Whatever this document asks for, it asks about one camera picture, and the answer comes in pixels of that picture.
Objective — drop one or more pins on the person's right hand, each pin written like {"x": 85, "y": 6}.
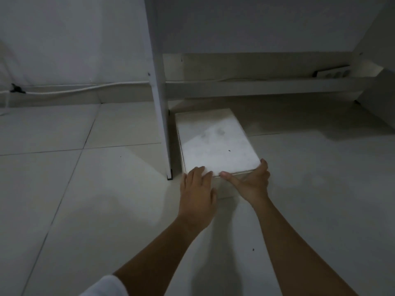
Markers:
{"x": 253, "y": 188}

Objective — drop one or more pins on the person's left hand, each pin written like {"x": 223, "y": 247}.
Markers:
{"x": 196, "y": 200}

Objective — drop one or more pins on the person's right thumb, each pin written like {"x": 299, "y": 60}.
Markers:
{"x": 232, "y": 179}

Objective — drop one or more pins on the person's left thumb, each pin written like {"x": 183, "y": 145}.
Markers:
{"x": 214, "y": 197}

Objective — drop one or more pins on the white box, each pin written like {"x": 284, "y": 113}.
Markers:
{"x": 216, "y": 141}

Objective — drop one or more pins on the person's right forearm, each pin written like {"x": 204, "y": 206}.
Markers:
{"x": 293, "y": 255}

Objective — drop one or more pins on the person's left forearm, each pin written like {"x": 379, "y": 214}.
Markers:
{"x": 160, "y": 258}

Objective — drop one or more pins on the white sleeve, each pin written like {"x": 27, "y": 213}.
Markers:
{"x": 105, "y": 288}

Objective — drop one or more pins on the white power strip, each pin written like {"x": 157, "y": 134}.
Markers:
{"x": 334, "y": 73}

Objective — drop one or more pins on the white desk frame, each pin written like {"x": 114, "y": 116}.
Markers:
{"x": 158, "y": 89}

